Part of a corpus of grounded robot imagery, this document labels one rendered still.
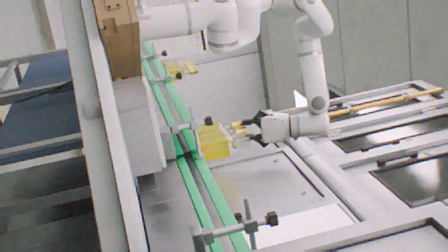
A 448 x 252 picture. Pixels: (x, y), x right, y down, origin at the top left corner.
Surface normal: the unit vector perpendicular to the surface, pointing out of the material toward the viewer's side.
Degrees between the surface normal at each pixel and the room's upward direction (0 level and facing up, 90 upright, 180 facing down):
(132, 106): 90
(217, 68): 90
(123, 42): 90
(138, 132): 90
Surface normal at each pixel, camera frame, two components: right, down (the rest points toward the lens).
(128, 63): 0.27, 0.80
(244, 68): 0.22, 0.30
